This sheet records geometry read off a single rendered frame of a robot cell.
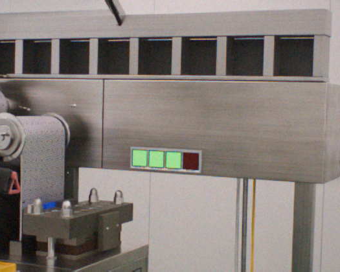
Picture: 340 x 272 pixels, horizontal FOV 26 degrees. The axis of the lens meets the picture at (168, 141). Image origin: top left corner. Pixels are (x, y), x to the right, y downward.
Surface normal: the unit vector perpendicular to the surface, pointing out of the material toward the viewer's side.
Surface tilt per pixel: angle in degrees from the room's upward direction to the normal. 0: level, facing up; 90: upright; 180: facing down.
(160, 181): 90
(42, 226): 90
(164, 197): 90
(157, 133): 90
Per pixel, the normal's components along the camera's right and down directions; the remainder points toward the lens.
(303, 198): -0.41, 0.04
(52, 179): 0.91, 0.04
